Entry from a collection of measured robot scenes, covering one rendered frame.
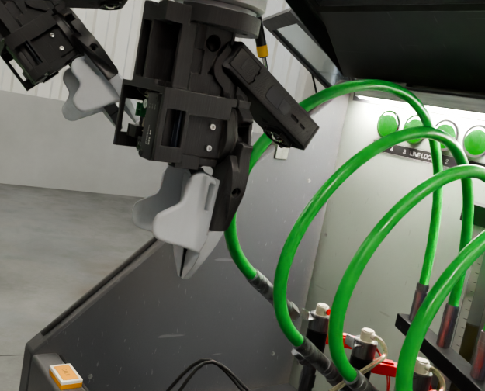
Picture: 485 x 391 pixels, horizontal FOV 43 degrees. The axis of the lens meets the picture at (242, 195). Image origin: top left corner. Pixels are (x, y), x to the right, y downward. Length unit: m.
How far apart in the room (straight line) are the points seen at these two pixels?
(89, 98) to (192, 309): 0.51
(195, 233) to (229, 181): 0.05
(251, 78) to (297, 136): 0.07
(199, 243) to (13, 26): 0.35
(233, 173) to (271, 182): 0.65
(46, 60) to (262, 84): 0.29
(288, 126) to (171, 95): 0.12
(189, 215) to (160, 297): 0.58
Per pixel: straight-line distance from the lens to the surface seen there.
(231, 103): 0.45
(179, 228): 0.47
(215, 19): 0.45
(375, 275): 1.11
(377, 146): 0.67
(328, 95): 0.72
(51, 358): 0.98
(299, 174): 1.14
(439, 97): 1.02
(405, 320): 0.96
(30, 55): 0.70
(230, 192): 0.46
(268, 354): 1.24
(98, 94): 0.69
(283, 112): 0.50
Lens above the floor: 1.37
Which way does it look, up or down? 9 degrees down
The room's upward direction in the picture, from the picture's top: 11 degrees clockwise
